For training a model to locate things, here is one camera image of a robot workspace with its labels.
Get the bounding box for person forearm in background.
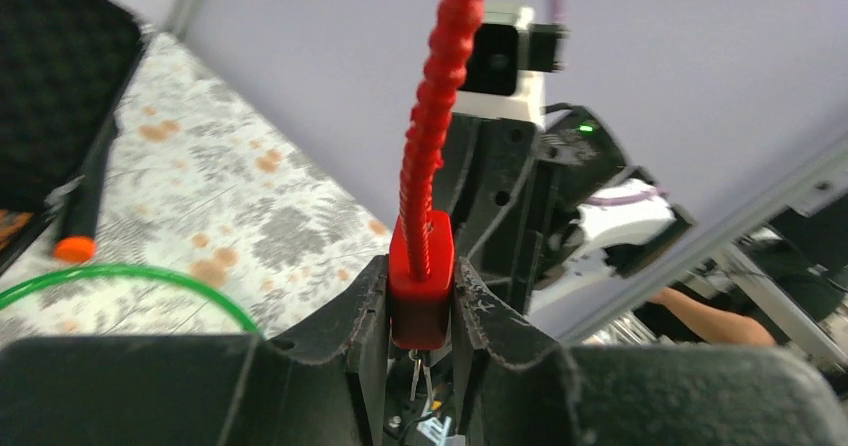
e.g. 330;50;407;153
648;288;777;347

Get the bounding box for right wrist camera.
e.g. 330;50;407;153
453;3;567;129

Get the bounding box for green cable lock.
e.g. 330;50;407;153
0;264;263;336

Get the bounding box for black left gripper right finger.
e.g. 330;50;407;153
452;259;847;446

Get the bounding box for black marker orange cap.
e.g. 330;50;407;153
53;118;119;264

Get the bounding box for black poker chip case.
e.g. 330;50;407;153
1;0;148;270

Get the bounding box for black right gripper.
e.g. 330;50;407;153
433;114;577;313

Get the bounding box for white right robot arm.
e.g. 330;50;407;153
433;103;693;314

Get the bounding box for red cable lock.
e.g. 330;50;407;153
388;0;496;401

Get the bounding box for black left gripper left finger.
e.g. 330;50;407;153
1;256;389;445

